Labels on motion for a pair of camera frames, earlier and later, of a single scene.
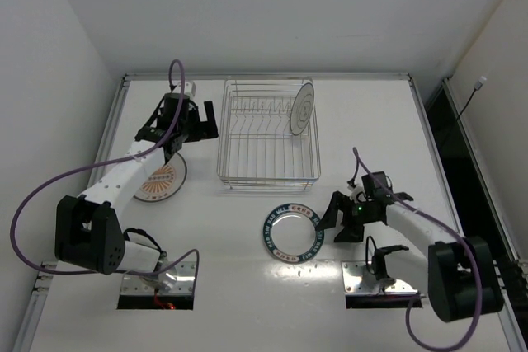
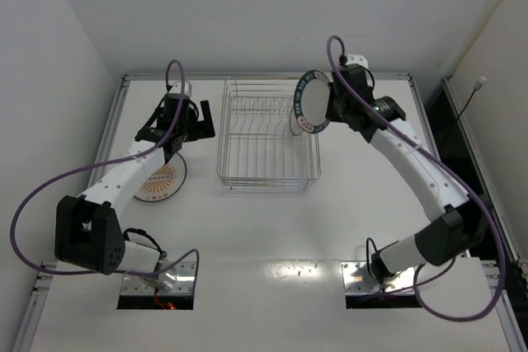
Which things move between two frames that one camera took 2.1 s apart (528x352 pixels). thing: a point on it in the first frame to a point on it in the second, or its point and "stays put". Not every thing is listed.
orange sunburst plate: [164, 182] stays put
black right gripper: [346, 213] to [336, 105]
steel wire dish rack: [256, 147] stays put
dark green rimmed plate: [290, 235] to [312, 100]
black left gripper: [198, 129] stays put
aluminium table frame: [269, 213] stays put
